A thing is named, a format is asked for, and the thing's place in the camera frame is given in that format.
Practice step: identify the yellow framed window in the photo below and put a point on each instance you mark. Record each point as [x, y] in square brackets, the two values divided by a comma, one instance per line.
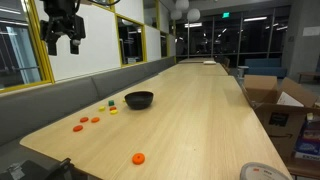
[18, 46]
[130, 41]
[164, 43]

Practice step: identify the white pendant lamp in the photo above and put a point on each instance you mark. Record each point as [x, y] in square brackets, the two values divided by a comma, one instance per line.
[176, 14]
[193, 15]
[182, 4]

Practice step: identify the white paper sheet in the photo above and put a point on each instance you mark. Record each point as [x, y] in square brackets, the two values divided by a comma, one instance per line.
[289, 100]

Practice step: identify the gray upholstered bench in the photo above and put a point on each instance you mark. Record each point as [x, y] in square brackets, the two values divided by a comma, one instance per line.
[50, 103]

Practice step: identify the yellow wooden block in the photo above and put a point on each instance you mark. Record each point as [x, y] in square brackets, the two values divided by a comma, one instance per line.
[124, 99]
[102, 108]

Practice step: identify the light wooden table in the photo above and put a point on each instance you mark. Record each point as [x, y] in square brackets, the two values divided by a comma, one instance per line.
[196, 69]
[195, 60]

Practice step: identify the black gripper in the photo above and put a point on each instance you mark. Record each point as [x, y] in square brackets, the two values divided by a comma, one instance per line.
[63, 26]

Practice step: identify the green wooden cube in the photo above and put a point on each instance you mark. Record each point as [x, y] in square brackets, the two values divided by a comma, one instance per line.
[111, 102]

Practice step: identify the black bowl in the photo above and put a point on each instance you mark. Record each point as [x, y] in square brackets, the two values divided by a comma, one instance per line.
[139, 100]

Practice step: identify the wooden chair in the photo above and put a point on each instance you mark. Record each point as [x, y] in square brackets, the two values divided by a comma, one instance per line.
[226, 62]

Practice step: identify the blue game box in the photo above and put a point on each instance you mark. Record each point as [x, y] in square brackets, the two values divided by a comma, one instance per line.
[306, 146]

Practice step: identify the gray round tape roll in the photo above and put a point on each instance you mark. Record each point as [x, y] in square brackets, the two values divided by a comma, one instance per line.
[260, 172]

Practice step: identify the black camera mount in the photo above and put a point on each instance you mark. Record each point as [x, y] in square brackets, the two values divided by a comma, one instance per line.
[36, 170]

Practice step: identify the green exit sign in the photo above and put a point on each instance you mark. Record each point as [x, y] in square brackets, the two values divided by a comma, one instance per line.
[226, 15]

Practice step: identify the white round stool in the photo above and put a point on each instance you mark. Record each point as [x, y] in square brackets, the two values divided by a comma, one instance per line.
[243, 68]

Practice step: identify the yellow wooden disc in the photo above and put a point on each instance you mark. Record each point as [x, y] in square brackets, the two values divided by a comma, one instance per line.
[114, 112]

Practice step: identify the colourful game box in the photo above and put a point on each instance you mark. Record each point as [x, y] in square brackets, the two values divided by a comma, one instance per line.
[312, 128]

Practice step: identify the blue sofa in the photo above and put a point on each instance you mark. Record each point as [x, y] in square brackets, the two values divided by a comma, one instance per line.
[266, 67]

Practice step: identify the white wall notice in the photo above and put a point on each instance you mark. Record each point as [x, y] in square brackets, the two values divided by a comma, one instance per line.
[311, 31]

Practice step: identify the orange wooden disc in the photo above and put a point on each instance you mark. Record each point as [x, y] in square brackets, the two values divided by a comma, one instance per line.
[84, 119]
[77, 128]
[95, 119]
[113, 108]
[138, 159]

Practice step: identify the low wooden bench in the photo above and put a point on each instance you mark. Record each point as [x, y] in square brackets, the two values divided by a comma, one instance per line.
[308, 74]

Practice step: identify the open cardboard box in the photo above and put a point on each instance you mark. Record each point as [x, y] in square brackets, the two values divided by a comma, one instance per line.
[266, 116]

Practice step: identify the wooden side table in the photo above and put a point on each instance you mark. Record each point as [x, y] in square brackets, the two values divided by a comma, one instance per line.
[300, 168]

